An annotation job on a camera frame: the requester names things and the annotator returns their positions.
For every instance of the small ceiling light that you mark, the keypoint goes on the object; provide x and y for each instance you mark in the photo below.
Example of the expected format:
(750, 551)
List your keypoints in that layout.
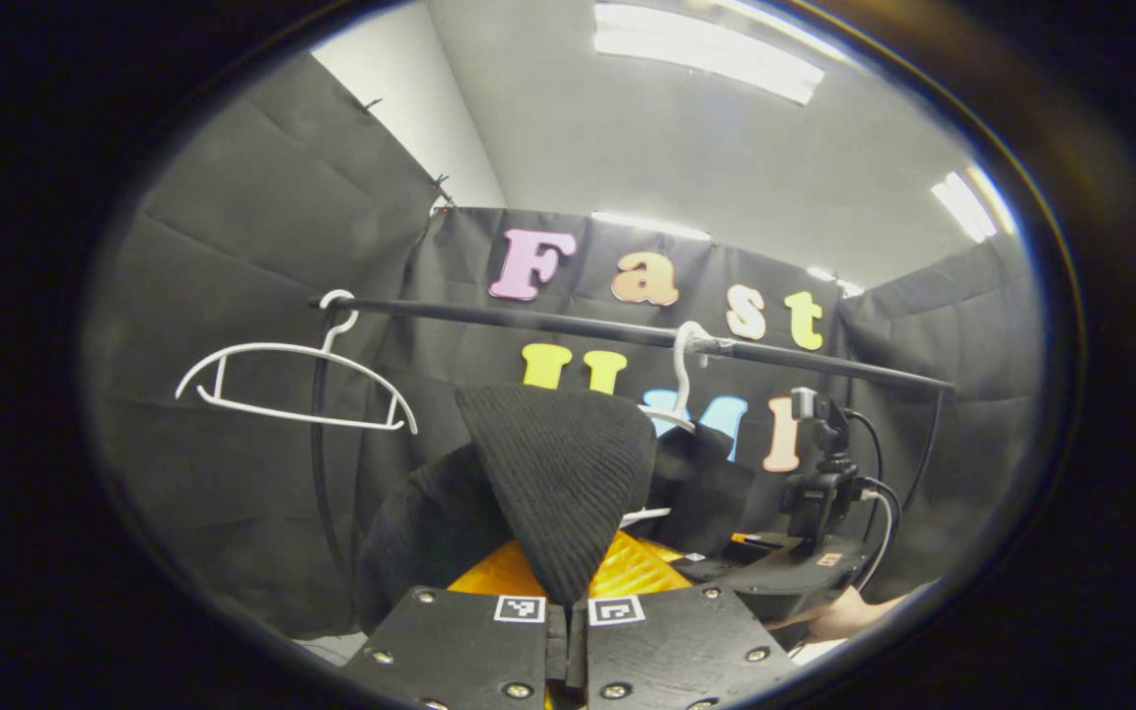
(967, 202)

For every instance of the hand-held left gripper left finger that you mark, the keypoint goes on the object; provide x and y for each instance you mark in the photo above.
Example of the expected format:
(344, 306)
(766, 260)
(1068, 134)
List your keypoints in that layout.
(460, 651)

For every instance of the black clothes rack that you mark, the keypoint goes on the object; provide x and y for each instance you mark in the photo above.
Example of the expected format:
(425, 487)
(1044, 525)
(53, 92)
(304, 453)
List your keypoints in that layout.
(824, 363)

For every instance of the white clothes hanger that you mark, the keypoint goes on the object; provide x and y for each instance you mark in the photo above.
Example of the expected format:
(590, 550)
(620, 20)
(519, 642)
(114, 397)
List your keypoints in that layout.
(272, 346)
(683, 385)

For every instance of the black knit garment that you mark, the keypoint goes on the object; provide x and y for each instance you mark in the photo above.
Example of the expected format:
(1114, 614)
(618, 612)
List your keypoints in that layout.
(558, 463)

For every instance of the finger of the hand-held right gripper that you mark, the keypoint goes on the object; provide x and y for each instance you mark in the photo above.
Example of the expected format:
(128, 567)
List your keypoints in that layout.
(736, 560)

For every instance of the large ceiling light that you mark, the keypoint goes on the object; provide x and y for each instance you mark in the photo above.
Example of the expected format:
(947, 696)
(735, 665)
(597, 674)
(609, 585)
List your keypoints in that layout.
(706, 49)

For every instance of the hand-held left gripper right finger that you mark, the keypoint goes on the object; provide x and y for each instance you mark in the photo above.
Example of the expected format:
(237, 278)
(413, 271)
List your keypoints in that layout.
(676, 651)

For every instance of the black backdrop cloth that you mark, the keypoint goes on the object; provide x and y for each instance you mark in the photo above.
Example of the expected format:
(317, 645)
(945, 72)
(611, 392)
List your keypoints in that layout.
(233, 247)

